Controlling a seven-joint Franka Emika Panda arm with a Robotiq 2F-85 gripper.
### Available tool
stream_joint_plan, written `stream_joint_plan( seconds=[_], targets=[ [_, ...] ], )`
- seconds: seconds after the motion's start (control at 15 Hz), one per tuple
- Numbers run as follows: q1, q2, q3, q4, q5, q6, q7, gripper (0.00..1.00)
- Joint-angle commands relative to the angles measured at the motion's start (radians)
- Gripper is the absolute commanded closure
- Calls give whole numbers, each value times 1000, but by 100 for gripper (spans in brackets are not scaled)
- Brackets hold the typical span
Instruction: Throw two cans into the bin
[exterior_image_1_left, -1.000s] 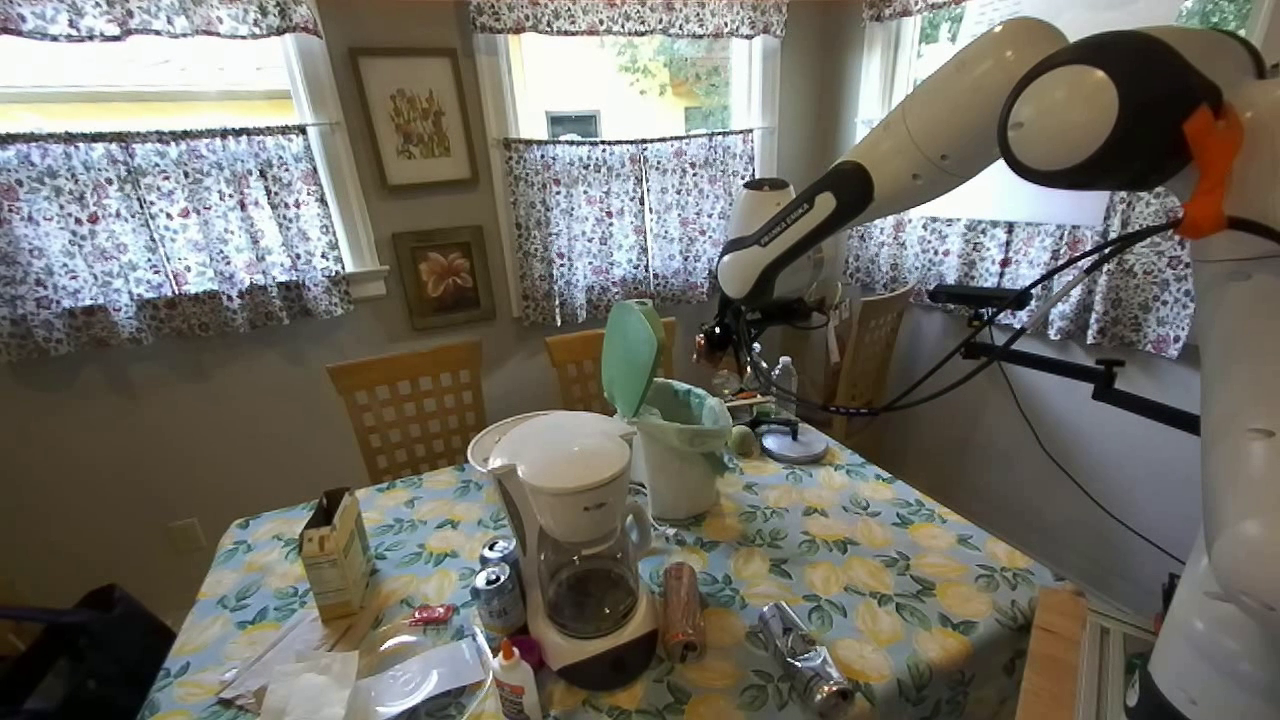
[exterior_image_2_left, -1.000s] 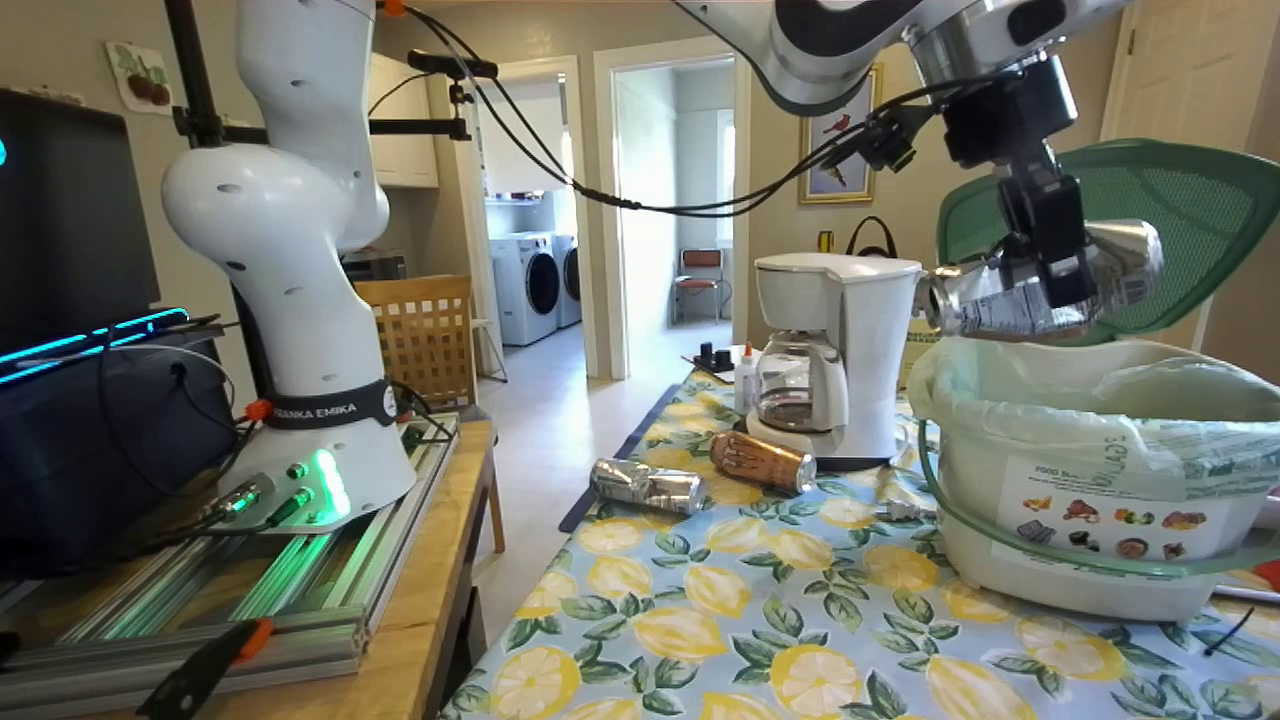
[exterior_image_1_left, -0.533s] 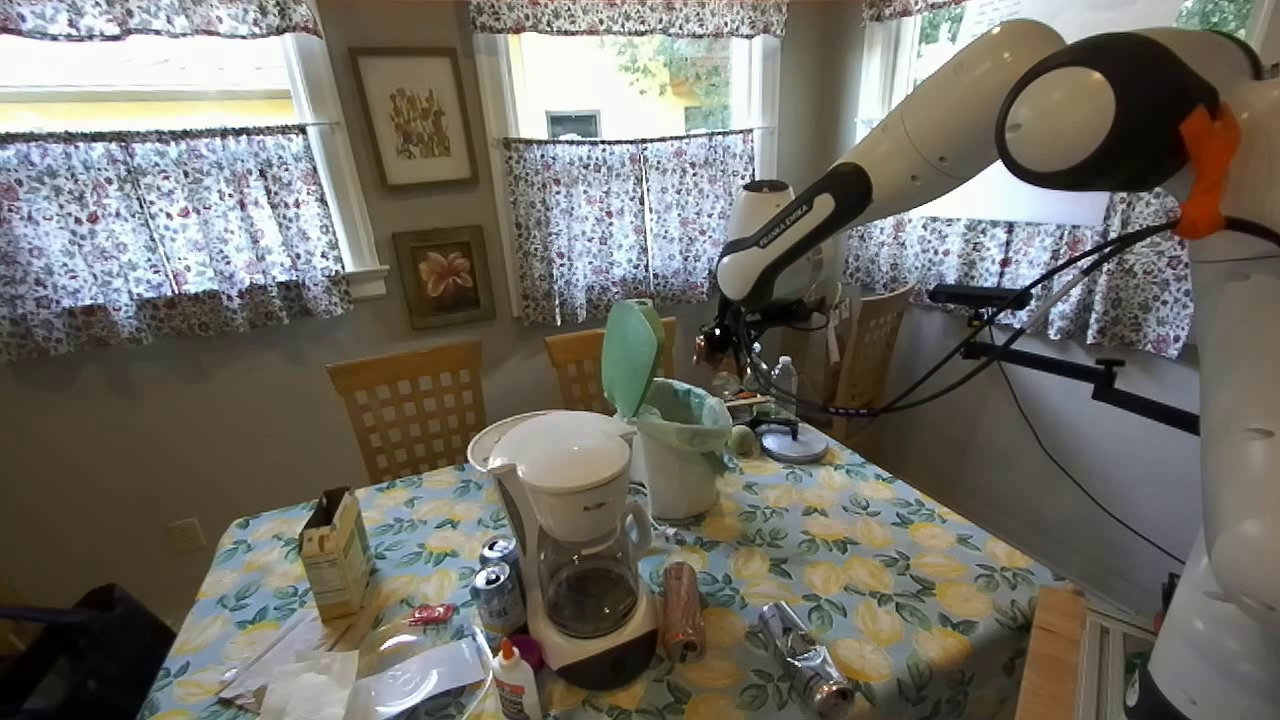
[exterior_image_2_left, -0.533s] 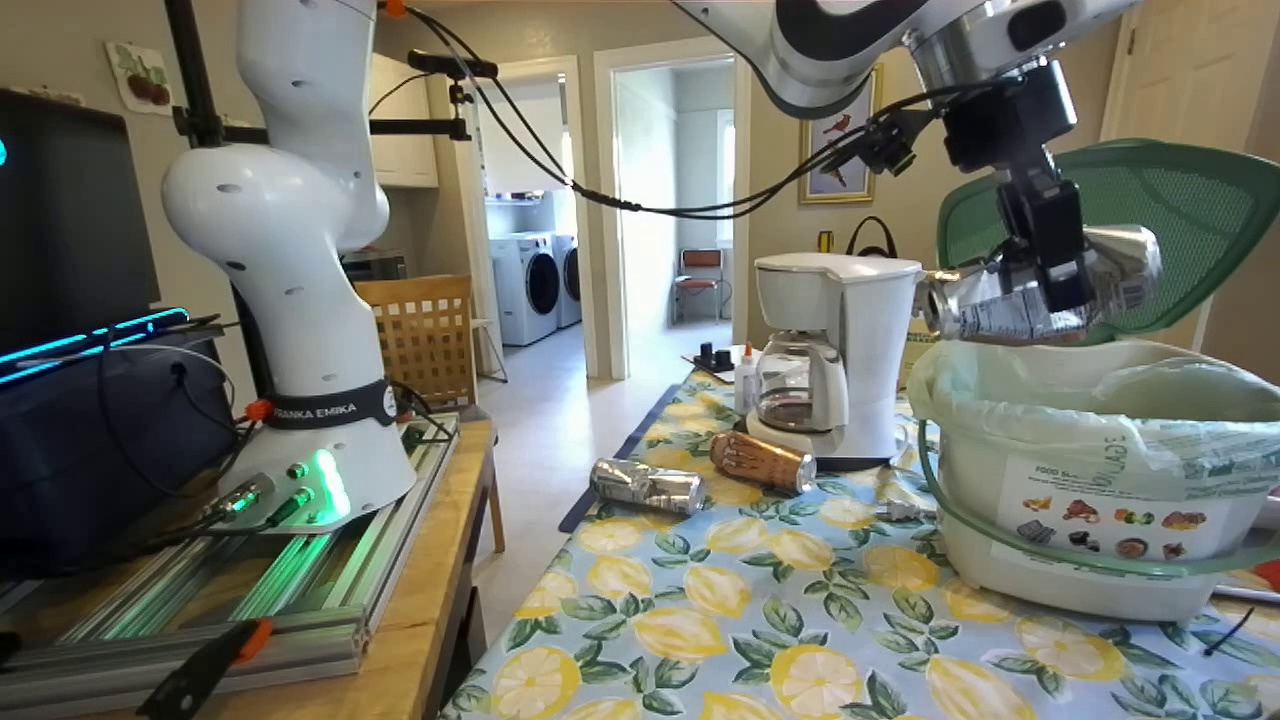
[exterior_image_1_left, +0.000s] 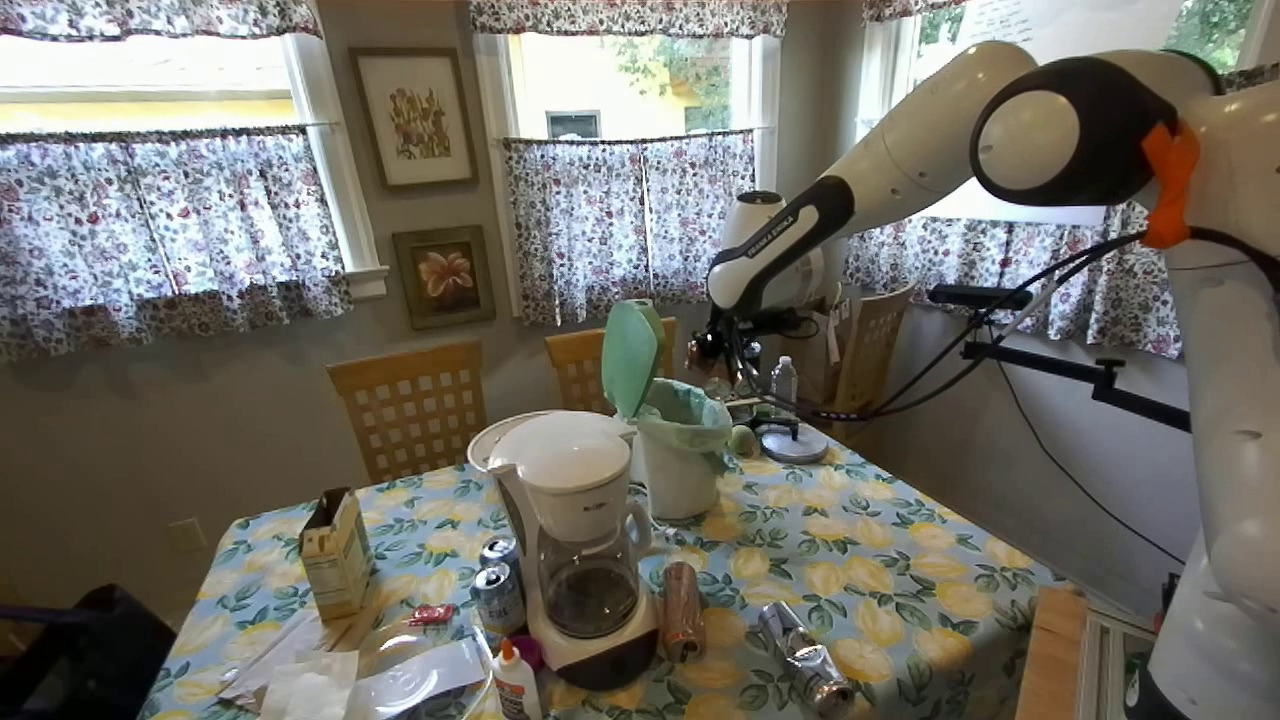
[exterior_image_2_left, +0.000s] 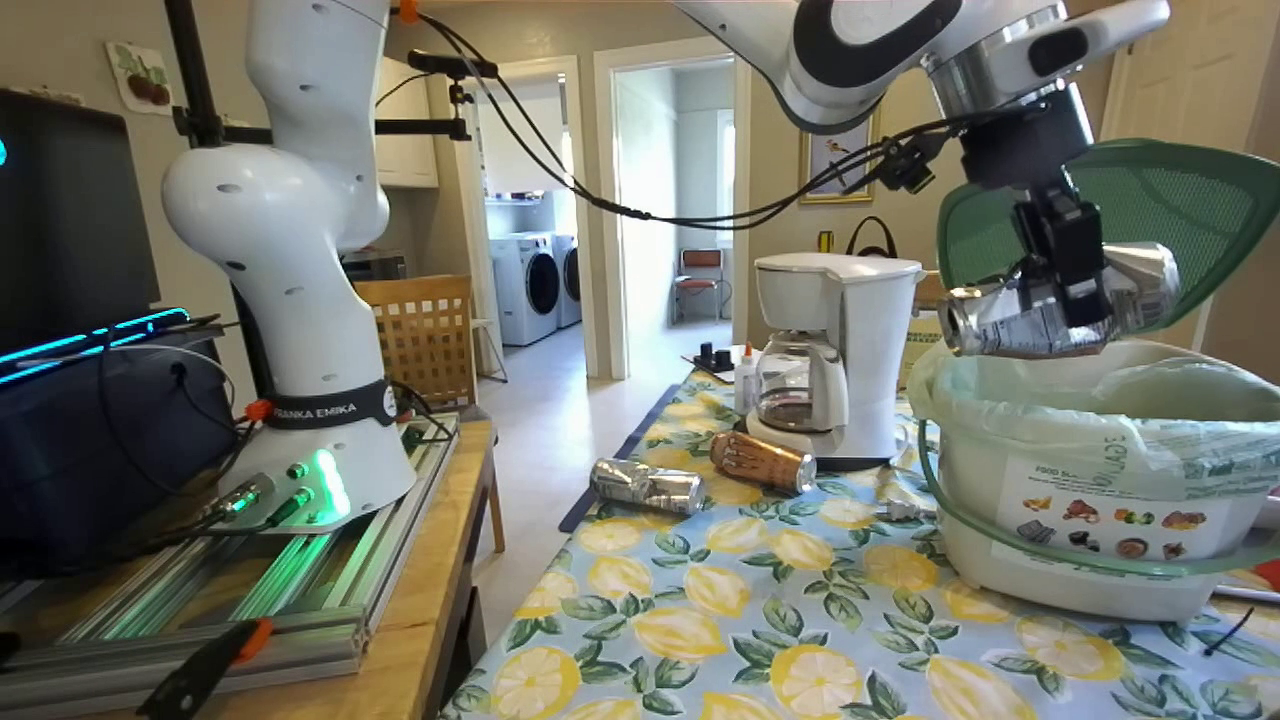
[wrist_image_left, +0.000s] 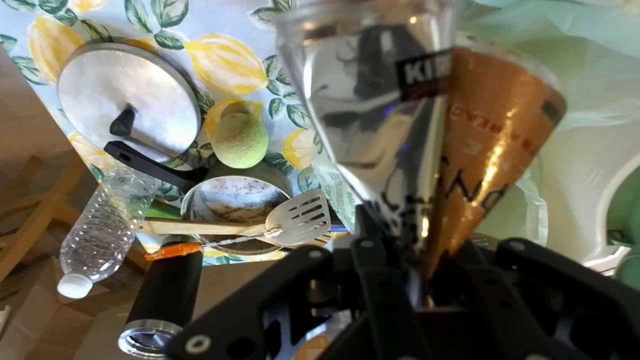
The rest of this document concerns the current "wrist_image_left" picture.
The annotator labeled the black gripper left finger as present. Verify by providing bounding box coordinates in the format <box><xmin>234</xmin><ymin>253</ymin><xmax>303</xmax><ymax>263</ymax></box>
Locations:
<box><xmin>169</xmin><ymin>205</ymin><xmax>428</xmax><ymax>360</ymax></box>

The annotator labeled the metal slotted spatula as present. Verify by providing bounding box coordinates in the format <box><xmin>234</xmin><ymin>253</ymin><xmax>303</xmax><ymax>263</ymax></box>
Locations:
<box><xmin>138</xmin><ymin>188</ymin><xmax>334</xmax><ymax>251</ymax></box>

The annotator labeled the white mug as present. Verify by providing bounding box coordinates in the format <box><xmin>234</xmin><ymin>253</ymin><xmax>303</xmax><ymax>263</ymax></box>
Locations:
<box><xmin>525</xmin><ymin>116</ymin><xmax>640</xmax><ymax>277</ymax></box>

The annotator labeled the steel pot lid black knob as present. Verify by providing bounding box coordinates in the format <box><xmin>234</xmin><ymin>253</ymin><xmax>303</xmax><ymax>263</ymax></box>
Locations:
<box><xmin>55</xmin><ymin>43</ymin><xmax>205</xmax><ymax>167</ymax></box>

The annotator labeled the yellow tennis ball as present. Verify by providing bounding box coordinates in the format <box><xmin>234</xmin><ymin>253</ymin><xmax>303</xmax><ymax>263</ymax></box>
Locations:
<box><xmin>205</xmin><ymin>99</ymin><xmax>273</xmax><ymax>171</ymax></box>

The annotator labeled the crushed orange can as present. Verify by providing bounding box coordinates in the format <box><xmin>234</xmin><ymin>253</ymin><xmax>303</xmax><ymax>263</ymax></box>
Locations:
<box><xmin>421</xmin><ymin>39</ymin><xmax>571</xmax><ymax>277</ymax></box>

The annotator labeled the lemon print tablecloth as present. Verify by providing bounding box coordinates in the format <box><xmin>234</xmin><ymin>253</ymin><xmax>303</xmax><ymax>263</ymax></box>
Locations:
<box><xmin>0</xmin><ymin>0</ymin><xmax>353</xmax><ymax>233</ymax></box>

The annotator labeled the crushed silver can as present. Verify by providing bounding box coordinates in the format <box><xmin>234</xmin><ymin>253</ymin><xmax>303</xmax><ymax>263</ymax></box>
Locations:
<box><xmin>274</xmin><ymin>0</ymin><xmax>464</xmax><ymax>256</ymax></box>

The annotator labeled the wooden lattice back chair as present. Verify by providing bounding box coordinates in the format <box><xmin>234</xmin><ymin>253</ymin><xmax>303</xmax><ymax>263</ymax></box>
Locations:
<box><xmin>0</xmin><ymin>158</ymin><xmax>90</xmax><ymax>286</ymax></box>

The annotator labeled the clear plastic water bottle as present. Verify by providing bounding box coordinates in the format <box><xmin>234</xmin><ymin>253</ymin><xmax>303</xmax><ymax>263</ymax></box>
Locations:
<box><xmin>55</xmin><ymin>168</ymin><xmax>164</xmax><ymax>303</ymax></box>

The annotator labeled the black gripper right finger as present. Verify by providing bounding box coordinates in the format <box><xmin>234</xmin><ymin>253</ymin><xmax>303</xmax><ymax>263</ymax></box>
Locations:
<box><xmin>458</xmin><ymin>239</ymin><xmax>640</xmax><ymax>360</ymax></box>

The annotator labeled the black cylinder silver rim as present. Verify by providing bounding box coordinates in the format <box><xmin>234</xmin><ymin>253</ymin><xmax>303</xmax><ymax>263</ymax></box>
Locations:
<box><xmin>117</xmin><ymin>249</ymin><xmax>205</xmax><ymax>360</ymax></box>

